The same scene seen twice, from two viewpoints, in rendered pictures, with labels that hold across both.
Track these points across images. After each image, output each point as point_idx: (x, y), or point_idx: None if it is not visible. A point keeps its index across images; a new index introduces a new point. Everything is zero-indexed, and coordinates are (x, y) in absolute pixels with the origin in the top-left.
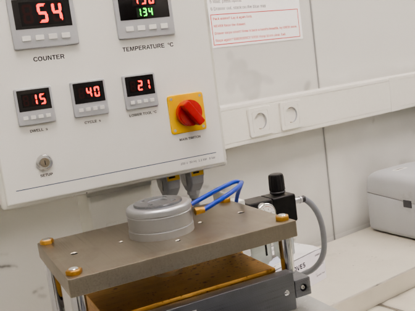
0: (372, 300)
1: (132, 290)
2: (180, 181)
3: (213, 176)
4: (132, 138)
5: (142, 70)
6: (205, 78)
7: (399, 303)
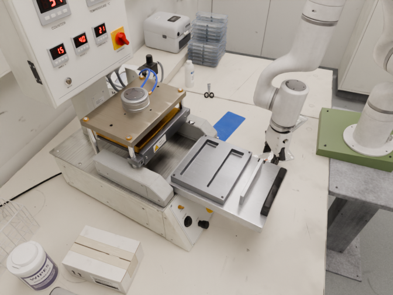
0: None
1: None
2: None
3: None
4: (99, 57)
5: (99, 21)
6: (123, 18)
7: (172, 85)
